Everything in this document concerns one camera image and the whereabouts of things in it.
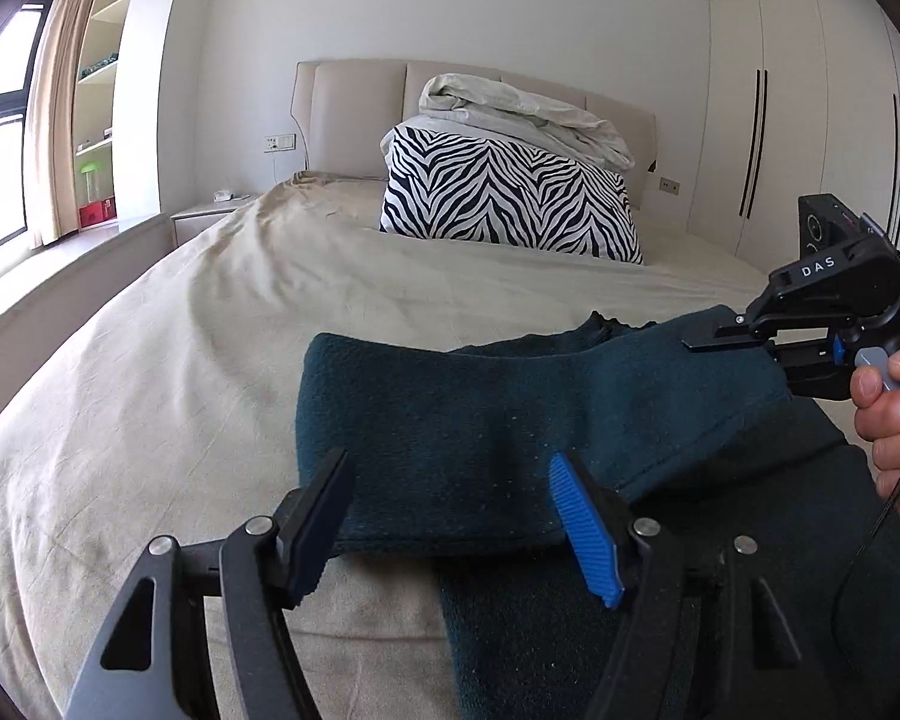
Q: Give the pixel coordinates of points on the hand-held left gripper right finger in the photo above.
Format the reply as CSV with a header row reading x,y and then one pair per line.
x,y
581,532

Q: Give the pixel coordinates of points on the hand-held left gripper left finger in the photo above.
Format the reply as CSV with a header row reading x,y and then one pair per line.
x,y
313,540

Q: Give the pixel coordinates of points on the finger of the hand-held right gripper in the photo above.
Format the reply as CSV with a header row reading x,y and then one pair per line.
x,y
727,336
814,375

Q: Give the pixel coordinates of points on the dark teal fleece garment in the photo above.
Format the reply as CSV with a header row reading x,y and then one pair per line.
x,y
457,427

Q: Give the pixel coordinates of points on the white wardrobe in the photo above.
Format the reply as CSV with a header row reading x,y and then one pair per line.
x,y
810,127

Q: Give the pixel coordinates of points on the bed with beige sheet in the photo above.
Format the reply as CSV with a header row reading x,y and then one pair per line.
x,y
195,352

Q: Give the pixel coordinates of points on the zebra print pillow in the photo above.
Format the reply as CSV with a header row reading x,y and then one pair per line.
x,y
495,195

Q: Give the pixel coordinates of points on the folded off-white duvet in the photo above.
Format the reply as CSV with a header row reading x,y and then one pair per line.
x,y
510,112

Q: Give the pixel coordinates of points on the white nightstand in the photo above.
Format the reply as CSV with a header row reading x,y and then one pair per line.
x,y
202,219

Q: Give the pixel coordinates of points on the beige bay window ledge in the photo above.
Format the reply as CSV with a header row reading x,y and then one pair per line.
x,y
82,277

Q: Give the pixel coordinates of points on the light grey pillow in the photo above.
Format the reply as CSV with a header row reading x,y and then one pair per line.
x,y
424,123

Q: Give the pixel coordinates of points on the red box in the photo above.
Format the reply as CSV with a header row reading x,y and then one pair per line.
x,y
97,213

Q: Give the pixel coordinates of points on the green lidded jar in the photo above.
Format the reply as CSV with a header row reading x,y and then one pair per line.
x,y
94,181

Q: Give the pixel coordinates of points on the beige upholstered headboard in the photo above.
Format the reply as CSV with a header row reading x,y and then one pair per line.
x,y
345,112

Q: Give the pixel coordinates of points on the built-in white shelf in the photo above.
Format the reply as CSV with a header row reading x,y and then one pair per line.
x,y
109,112

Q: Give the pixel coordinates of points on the black framed window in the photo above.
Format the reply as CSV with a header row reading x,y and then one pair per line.
x,y
0,157

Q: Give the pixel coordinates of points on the beige curtain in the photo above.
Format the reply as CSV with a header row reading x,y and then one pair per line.
x,y
60,105

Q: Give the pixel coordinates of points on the green shelf ornament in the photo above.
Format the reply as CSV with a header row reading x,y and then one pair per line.
x,y
99,66

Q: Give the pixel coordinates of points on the wall socket panel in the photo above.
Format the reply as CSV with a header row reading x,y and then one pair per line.
x,y
281,142
669,186

